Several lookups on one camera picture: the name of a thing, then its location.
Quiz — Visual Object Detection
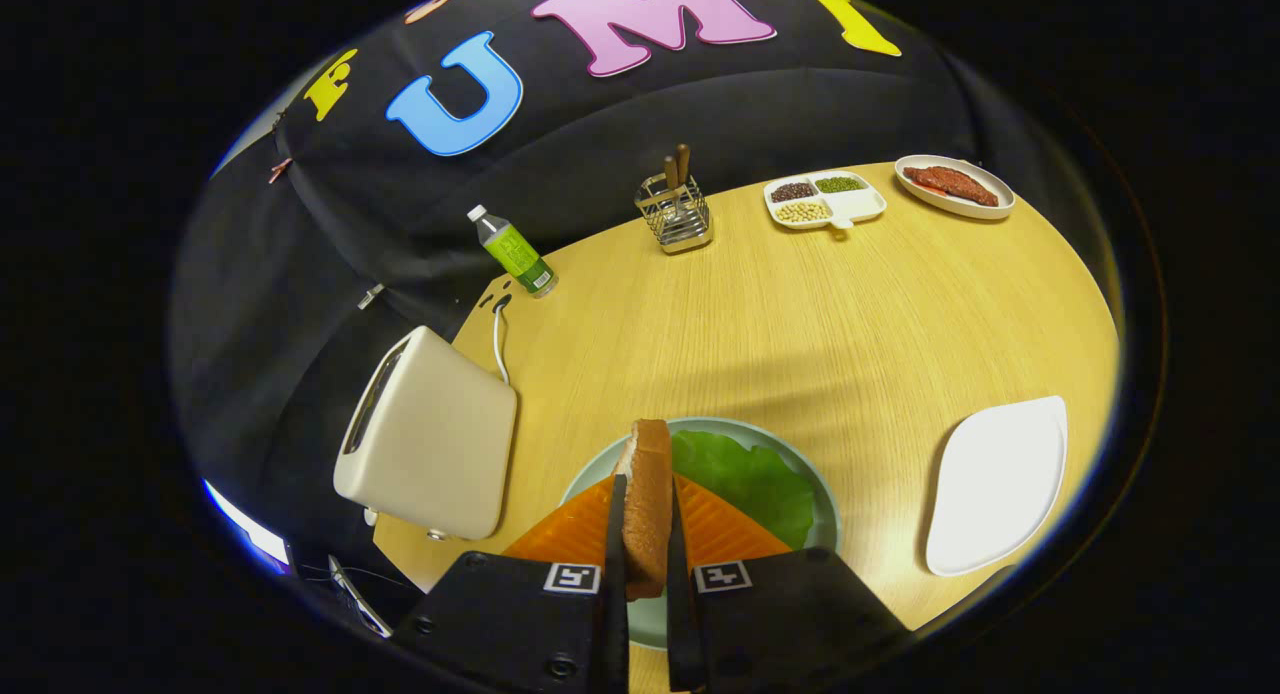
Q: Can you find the white divided dish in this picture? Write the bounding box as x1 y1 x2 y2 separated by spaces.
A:
763 170 888 232

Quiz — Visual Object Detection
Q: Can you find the green label drink bottle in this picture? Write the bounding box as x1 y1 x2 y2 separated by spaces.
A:
467 205 559 299

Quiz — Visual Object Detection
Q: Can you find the white toaster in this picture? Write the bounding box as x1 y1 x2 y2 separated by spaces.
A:
332 324 519 542

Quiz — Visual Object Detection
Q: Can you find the pale green round plate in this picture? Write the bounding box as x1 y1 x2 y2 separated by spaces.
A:
560 416 843 651

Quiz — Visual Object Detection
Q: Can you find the white rounded square plate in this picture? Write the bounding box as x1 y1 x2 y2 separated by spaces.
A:
924 395 1070 578

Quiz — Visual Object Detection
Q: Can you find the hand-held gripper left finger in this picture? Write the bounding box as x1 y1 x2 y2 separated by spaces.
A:
393 472 631 694

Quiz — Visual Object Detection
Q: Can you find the metal wire utensil holder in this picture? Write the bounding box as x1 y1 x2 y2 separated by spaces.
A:
634 172 714 256

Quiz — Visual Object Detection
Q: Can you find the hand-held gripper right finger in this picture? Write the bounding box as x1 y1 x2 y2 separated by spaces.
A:
665 474 916 693

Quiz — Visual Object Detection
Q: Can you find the white oval meat plate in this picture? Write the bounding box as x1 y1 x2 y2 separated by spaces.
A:
894 154 1017 221

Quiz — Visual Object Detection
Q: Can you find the green lettuce leaf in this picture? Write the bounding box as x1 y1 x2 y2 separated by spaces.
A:
670 430 816 551

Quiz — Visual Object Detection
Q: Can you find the toasted bread slice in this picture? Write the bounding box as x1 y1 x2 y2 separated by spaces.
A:
612 418 676 602

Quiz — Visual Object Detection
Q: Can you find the red meat slice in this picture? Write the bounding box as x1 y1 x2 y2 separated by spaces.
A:
903 166 1000 208

